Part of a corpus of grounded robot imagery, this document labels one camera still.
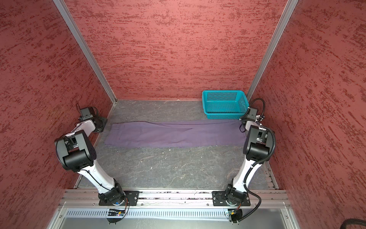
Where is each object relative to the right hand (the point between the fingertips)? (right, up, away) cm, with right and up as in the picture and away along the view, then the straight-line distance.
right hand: (244, 119), depth 102 cm
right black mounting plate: (-25, -41, -28) cm, 56 cm away
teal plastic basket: (-9, +12, +20) cm, 25 cm away
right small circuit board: (-17, -48, -31) cm, 59 cm away
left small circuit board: (-80, -47, -29) cm, 97 cm away
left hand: (-99, -2, -6) cm, 99 cm away
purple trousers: (-50, -10, -2) cm, 52 cm away
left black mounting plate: (-73, -41, -27) cm, 88 cm away
